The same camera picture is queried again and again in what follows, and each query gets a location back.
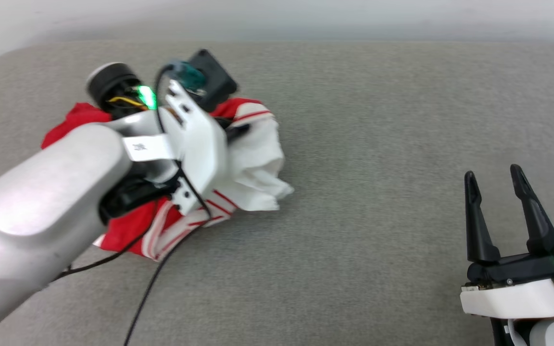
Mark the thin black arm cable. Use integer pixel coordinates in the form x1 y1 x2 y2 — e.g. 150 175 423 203
58 204 160 279

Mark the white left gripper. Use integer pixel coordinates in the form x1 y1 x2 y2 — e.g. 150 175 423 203
158 79 252 217

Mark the red and white jersey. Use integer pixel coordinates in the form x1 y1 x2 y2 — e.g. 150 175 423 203
40 98 295 261

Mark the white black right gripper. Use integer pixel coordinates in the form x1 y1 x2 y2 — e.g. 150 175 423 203
460 164 554 321

